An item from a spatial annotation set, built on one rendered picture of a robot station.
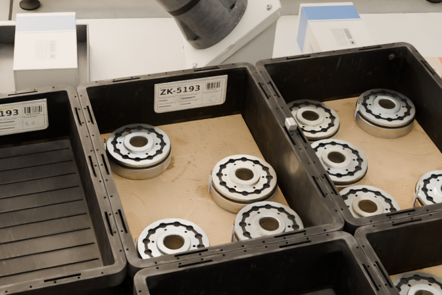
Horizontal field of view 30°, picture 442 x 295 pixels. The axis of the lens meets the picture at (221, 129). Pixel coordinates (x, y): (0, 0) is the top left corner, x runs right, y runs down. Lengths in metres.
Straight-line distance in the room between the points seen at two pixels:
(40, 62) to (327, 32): 0.60
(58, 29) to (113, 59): 0.15
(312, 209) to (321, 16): 0.71
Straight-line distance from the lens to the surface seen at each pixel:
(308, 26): 1.79
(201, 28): 1.58
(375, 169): 1.38
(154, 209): 1.26
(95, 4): 3.33
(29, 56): 1.64
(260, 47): 1.58
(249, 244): 1.08
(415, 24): 2.03
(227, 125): 1.42
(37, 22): 1.74
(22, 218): 1.26
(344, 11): 1.85
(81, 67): 1.76
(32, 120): 1.35
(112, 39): 1.85
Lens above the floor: 1.72
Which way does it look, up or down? 40 degrees down
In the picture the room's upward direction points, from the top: 5 degrees clockwise
